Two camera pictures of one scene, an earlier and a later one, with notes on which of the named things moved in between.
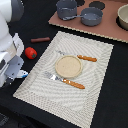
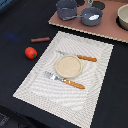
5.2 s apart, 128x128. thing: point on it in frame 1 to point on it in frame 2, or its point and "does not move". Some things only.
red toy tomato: (30, 53) does not move
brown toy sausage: (39, 40) does not move
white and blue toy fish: (22, 74) to (94, 17)
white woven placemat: (73, 105) does not move
